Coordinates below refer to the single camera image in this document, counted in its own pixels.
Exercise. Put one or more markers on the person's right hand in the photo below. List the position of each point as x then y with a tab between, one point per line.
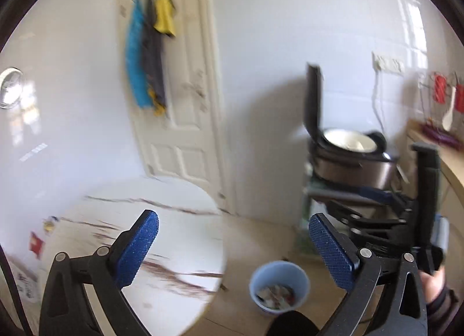
434	285

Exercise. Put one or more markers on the blue hanging cloth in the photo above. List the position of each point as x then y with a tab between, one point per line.
133	57

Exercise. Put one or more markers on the wall power outlet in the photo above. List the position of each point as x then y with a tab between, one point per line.
383	63

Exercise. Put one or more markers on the wooden countertop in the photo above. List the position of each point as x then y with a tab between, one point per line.
452	162

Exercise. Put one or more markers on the utensil rack with spoon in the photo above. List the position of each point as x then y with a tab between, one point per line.
441	98

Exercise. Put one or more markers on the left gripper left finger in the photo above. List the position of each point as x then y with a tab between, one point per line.
66	309

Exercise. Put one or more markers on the white panel door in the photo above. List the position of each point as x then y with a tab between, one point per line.
188	140

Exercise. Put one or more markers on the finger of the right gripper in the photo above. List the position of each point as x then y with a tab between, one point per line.
363	196

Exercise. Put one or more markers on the cooking oil bottle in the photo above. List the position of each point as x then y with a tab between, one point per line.
49	224

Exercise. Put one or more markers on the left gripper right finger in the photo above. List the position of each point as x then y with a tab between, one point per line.
401	310

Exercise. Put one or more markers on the silver rice cooker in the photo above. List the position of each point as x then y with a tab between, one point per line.
345	157

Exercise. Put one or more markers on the white metal rack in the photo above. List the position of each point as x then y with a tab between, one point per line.
310	206

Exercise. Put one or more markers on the white rice bag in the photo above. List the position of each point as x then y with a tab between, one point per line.
25	280

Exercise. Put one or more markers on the light blue trash bin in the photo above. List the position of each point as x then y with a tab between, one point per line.
279	287

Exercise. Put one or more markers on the red packet on floor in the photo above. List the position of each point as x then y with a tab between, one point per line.
35	245

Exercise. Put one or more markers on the yellow dark hanging cloth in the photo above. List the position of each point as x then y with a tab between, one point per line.
158	23

